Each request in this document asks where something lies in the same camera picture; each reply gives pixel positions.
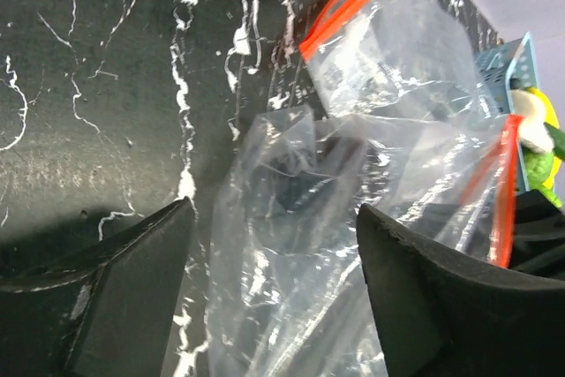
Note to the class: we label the clear bag with green food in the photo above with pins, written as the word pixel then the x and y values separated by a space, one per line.
pixel 287 295

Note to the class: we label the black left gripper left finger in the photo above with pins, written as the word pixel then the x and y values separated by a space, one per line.
pixel 103 311

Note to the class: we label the clear zip bag red seal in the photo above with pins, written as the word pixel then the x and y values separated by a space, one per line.
pixel 392 58

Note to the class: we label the light blue plastic basket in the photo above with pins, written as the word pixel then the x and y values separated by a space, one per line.
pixel 511 65

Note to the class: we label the white fake garlic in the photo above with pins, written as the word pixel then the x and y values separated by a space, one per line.
pixel 532 131

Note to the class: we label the yellow fake banana bunch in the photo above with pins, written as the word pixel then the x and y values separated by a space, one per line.
pixel 551 116

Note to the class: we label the green fake cucumber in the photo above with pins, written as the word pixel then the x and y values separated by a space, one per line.
pixel 558 138

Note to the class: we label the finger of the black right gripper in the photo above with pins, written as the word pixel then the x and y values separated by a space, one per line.
pixel 538 246

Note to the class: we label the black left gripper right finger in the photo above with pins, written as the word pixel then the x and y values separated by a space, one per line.
pixel 439 312

